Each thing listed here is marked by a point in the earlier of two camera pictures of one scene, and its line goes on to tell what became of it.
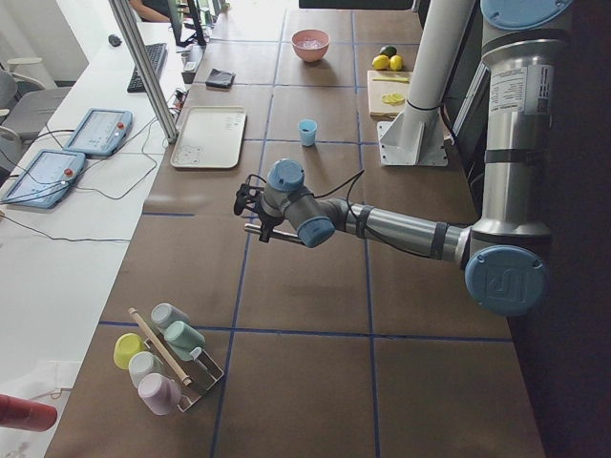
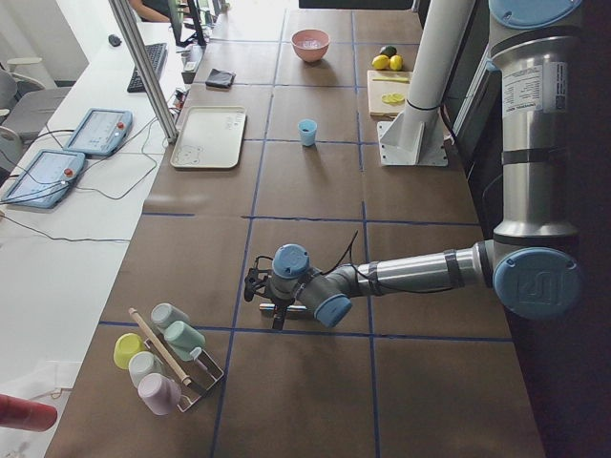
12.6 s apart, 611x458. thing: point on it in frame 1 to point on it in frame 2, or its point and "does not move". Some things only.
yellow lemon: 396,62 does not move
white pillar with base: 417,136 does not move
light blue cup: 307,132 does not move
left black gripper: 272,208 to 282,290
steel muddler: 285,236 to 268,306
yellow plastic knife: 403,80 does not move
